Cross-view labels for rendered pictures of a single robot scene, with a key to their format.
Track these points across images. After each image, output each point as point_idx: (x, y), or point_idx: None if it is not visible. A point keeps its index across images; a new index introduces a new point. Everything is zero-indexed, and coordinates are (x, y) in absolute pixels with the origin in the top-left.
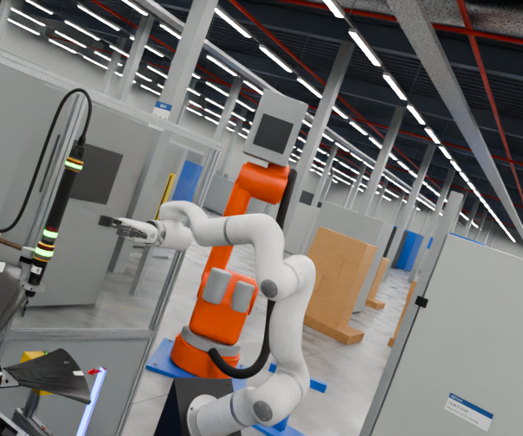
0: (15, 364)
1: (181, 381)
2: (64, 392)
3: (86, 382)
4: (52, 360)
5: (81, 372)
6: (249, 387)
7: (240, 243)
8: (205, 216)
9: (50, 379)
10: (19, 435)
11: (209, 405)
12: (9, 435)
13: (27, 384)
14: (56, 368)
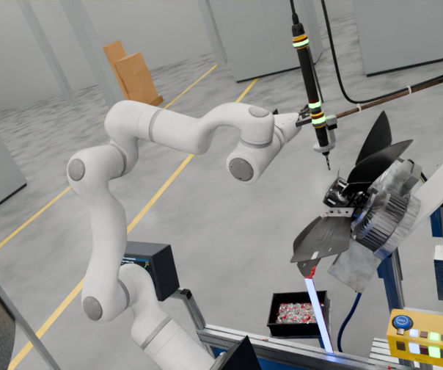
0: (350, 223)
1: (239, 343)
2: (304, 241)
3: (304, 259)
4: (338, 241)
5: (314, 258)
6: (149, 305)
7: None
8: (199, 120)
9: (318, 233)
10: (333, 266)
11: (199, 346)
12: (335, 259)
13: (321, 219)
14: (328, 241)
